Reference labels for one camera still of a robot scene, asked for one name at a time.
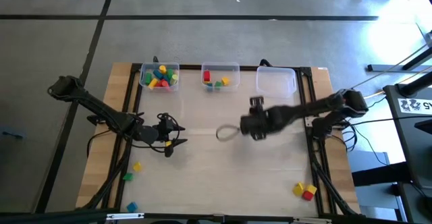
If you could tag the blue cylinder block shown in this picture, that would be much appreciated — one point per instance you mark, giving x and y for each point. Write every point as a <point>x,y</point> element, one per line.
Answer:
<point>158,74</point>
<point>166,78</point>

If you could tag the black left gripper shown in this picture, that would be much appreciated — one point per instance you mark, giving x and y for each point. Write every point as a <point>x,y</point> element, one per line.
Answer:
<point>163,129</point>

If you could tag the blue cube block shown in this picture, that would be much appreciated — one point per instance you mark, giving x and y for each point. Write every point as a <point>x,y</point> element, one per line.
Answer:
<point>132,206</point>
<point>210,87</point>

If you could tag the light green cylinder block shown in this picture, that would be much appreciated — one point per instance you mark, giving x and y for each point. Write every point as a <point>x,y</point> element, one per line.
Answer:
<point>174,79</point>

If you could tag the clear plastic bin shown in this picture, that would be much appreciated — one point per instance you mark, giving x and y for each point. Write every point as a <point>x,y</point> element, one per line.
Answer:
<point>276,82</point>
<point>219,70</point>
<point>150,67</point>

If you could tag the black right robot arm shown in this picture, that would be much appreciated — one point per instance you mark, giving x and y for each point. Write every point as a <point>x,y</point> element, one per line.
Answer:
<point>310,107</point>

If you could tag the small yellow block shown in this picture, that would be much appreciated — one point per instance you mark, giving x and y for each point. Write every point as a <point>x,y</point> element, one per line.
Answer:
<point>300,185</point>
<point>137,167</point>
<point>297,192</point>

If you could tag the small green block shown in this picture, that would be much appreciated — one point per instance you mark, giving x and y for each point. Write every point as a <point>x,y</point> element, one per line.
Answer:
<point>128,176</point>

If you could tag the green cube block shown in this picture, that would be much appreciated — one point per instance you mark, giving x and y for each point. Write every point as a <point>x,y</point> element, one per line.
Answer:
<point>218,84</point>

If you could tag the red cube block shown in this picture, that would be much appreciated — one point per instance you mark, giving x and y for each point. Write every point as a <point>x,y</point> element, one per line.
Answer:
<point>206,76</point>
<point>307,195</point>

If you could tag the silver corner bracket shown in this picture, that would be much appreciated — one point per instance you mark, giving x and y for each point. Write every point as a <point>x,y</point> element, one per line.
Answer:
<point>308,121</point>

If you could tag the black cart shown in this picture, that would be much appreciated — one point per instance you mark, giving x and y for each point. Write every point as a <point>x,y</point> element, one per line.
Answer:
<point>415,143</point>

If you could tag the black rig crossbar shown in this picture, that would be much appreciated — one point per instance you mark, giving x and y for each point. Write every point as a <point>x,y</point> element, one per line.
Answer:
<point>50,217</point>

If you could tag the black stand base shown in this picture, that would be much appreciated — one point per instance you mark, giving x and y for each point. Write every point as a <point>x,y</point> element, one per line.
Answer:
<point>388,68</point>

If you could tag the black aluminium table frame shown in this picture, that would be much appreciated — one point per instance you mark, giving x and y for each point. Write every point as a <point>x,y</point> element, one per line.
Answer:
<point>248,68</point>

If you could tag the yellow cylinder block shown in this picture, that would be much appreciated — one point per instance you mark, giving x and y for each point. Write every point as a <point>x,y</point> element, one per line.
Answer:
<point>163,69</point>
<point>153,83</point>

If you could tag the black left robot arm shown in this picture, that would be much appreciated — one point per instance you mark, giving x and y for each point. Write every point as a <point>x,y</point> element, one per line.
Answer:
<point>98,109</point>

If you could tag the white printed label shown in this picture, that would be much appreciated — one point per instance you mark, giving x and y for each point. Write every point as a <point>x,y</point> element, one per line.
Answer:
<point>413,105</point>

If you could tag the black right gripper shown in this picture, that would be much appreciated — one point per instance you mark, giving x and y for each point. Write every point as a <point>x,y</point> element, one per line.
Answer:
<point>256,125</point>

